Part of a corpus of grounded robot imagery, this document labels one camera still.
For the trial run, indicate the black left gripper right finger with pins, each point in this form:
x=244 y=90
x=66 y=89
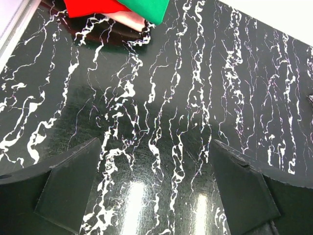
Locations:
x=259 y=199

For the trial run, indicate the pink folded t-shirt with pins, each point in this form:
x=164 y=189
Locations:
x=128 y=18

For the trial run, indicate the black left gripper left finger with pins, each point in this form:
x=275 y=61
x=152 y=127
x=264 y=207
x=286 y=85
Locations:
x=52 y=195

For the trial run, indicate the green folded t-shirt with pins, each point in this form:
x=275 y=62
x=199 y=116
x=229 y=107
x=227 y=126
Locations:
x=151 y=10

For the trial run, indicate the red folded t-shirt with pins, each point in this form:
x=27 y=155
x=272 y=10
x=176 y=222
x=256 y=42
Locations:
x=80 y=8

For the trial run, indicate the aluminium frame post left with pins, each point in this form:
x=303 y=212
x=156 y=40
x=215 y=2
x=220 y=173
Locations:
x=15 y=16

